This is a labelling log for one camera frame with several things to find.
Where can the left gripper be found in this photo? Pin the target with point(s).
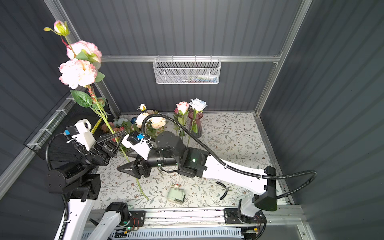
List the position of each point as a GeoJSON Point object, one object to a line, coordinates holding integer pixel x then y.
{"type": "Point", "coordinates": [101, 154]}

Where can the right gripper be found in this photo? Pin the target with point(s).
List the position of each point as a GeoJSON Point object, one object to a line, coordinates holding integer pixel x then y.
{"type": "Point", "coordinates": [133, 164]}

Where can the pink peony flower spray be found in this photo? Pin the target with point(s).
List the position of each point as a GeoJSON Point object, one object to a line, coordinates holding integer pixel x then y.
{"type": "Point", "coordinates": [81, 71]}

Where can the pink rose stem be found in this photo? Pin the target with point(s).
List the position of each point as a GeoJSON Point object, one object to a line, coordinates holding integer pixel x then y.
{"type": "Point", "coordinates": [181, 113]}

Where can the white blue rose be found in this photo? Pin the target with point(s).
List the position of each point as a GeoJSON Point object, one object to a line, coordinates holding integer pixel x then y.
{"type": "Point", "coordinates": [197, 105]}

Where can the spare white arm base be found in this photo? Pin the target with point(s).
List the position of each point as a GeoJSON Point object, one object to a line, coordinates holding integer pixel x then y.
{"type": "Point", "coordinates": [116, 214]}

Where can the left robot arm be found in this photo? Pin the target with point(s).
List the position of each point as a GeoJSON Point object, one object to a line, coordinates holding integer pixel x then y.
{"type": "Point", "coordinates": [75, 180]}

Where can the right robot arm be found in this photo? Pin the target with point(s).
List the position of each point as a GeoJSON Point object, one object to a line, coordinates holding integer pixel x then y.
{"type": "Point", "coordinates": [191, 162]}

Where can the dark red glass vase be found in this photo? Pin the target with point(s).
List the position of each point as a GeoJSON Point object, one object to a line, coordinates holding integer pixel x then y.
{"type": "Point", "coordinates": [195, 124]}

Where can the flower bunch on table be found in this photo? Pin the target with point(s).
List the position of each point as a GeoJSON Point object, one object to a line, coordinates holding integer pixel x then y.
{"type": "Point", "coordinates": [125, 124]}

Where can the cream white flower spray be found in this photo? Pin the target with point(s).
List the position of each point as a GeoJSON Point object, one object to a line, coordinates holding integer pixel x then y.
{"type": "Point", "coordinates": [154, 126]}

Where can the tubes in white basket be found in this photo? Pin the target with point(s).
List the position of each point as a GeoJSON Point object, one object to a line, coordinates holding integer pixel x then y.
{"type": "Point", "coordinates": [200, 79]}

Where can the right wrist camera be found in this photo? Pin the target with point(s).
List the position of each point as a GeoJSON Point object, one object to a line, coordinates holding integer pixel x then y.
{"type": "Point", "coordinates": [138, 143]}

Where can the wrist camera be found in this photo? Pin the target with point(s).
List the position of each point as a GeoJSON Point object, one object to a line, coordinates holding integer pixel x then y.
{"type": "Point", "coordinates": [138, 143]}
{"type": "Point", "coordinates": [81, 132]}

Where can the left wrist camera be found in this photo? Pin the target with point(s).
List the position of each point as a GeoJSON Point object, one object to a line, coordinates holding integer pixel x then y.
{"type": "Point", "coordinates": [81, 132]}

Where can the black wire wall basket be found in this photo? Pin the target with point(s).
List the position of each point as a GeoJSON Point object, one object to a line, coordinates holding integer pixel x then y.
{"type": "Point", "coordinates": [65, 113]}

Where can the white wire wall basket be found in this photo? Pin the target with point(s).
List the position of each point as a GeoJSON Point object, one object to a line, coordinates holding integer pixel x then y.
{"type": "Point", "coordinates": [168, 71]}

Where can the aluminium front rail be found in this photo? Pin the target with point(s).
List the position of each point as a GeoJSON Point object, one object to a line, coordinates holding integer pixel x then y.
{"type": "Point", "coordinates": [215, 217]}

